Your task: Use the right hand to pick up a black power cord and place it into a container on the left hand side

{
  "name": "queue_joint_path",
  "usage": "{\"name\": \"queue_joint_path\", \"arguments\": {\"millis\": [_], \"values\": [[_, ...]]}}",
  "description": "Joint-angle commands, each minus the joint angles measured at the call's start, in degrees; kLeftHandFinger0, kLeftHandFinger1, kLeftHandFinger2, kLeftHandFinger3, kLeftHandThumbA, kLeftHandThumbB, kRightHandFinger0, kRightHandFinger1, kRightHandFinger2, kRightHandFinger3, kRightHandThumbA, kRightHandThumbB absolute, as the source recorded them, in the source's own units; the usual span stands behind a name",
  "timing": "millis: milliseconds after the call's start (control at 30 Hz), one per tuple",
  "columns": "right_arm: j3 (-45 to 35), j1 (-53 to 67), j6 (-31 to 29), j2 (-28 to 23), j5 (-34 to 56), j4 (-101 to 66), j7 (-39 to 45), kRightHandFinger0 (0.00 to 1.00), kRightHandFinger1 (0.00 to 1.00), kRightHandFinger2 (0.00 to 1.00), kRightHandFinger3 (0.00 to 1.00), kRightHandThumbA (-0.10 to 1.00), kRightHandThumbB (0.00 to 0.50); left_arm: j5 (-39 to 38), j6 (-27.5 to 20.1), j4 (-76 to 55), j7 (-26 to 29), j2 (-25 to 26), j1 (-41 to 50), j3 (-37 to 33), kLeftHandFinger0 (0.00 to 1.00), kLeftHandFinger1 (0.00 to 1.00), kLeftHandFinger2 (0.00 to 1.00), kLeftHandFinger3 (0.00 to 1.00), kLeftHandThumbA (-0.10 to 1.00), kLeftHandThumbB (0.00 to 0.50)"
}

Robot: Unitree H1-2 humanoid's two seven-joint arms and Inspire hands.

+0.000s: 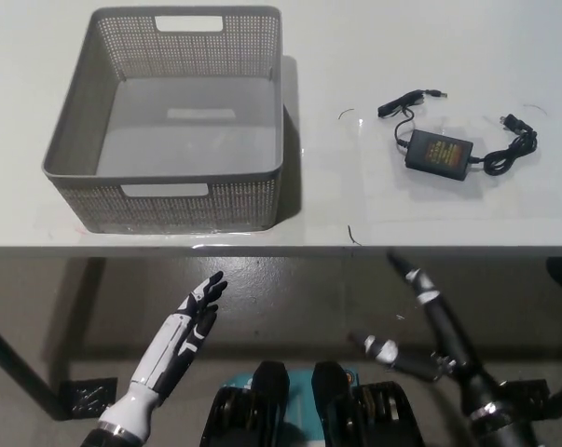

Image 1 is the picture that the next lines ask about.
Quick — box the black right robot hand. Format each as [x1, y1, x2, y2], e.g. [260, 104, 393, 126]
[349, 250, 513, 419]

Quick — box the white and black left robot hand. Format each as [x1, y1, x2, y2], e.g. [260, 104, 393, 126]
[97, 270, 229, 440]

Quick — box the black power adapter with cord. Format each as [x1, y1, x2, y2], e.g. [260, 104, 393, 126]
[377, 88, 540, 177]

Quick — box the black floor foot plate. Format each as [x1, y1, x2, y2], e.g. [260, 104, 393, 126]
[59, 377, 118, 418]
[494, 379, 550, 407]

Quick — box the black and teal robot body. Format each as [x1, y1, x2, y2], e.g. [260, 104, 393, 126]
[200, 359, 424, 447]

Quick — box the grey perforated plastic basket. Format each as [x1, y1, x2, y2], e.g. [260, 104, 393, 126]
[40, 5, 284, 235]

